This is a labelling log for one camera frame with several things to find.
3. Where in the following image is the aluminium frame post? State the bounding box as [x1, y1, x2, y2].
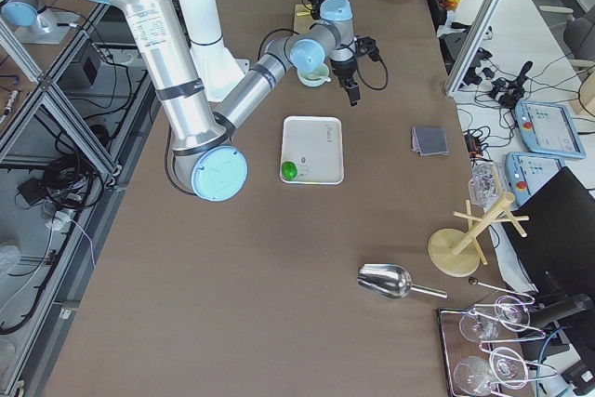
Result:
[444, 0, 502, 98]

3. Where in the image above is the wine glass lower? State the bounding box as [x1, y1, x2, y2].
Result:
[453, 347, 528, 396]

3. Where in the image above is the black wire glass rack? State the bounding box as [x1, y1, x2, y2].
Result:
[437, 295, 557, 396]

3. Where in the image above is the bamboo cutting board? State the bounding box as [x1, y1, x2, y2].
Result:
[292, 4, 316, 34]

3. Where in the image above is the wine glass upper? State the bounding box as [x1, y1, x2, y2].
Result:
[459, 295, 530, 342]

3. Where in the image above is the teach pendant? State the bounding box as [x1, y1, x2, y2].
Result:
[505, 152, 565, 205]
[514, 100, 587, 159]

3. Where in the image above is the green lime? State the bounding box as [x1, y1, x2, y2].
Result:
[281, 161, 298, 181]

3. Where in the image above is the white ceramic spoon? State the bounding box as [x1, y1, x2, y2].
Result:
[307, 73, 331, 82]

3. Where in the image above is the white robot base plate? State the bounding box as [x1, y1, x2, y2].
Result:
[201, 46, 245, 102]

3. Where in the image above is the mint green bowl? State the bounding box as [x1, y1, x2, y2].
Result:
[297, 71, 331, 87]

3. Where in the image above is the far teach pendant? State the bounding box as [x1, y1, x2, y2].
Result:
[514, 100, 587, 159]

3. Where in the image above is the grey folded cloth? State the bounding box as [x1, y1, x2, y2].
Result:
[411, 126, 450, 156]

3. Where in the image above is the cream rabbit tray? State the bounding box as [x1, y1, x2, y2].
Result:
[279, 115, 344, 185]

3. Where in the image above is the metal scoop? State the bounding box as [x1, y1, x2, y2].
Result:
[357, 263, 448, 299]

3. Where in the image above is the black laptop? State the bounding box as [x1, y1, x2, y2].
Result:
[503, 167, 594, 297]

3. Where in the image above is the near teach pendant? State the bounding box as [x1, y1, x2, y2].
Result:
[505, 152, 565, 205]

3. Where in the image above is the wooden mug tree stand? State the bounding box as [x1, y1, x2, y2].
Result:
[428, 192, 530, 277]

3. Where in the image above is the wine glass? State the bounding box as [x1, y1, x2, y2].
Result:
[459, 295, 530, 342]
[453, 347, 528, 396]

